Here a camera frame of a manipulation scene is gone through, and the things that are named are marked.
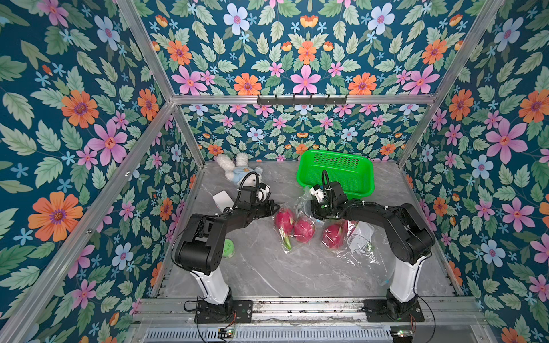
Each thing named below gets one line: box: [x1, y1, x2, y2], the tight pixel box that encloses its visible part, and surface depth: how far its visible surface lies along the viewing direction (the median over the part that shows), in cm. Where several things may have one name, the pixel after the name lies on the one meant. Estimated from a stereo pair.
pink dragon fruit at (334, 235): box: [321, 220, 351, 249], surface depth 86 cm
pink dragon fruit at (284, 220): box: [274, 207, 295, 251], surface depth 90 cm
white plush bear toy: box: [213, 152, 264, 187], surface depth 110 cm
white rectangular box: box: [212, 190, 236, 213], surface depth 100 cm
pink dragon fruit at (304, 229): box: [293, 217, 316, 243], surface depth 87 cm
